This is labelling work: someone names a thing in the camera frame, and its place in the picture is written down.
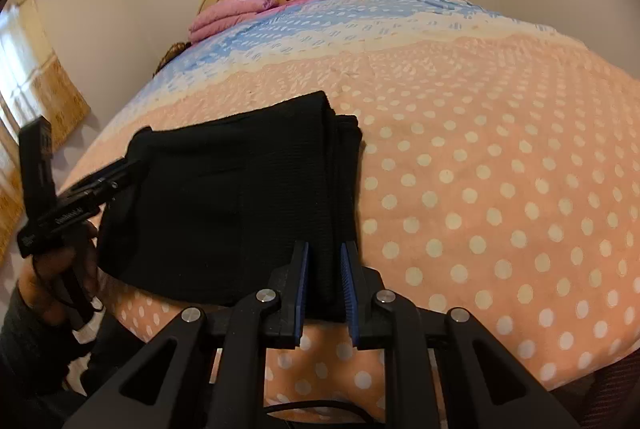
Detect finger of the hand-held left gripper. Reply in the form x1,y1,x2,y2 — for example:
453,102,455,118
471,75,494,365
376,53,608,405
101,158,147,198

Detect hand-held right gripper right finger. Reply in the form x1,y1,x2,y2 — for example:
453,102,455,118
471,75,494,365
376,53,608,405
340,240,583,429

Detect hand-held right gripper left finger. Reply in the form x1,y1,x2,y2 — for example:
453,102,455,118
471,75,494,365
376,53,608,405
62,239,313,429

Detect black pants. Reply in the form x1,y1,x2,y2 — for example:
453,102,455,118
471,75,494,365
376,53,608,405
95,90,365,325

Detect person's left forearm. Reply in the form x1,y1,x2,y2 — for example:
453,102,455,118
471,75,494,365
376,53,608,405
0,284,76,402

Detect person's left hand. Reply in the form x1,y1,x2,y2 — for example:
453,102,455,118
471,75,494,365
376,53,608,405
20,221,104,326

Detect tan floral curtain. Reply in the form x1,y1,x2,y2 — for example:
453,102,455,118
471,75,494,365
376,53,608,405
0,0,92,260

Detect brown wicker furniture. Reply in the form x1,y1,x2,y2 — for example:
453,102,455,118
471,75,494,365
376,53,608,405
154,40,194,76

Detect polka dot bed blanket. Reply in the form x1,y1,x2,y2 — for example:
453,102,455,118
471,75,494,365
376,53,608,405
55,0,640,425

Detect pink quilt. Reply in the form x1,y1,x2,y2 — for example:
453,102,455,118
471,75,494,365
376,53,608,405
187,0,281,44

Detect maroon ribbed cloth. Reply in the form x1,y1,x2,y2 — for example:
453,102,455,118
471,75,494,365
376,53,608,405
590,353,640,429

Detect black cable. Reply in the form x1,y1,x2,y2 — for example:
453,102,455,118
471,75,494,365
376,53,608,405
262,400,382,429

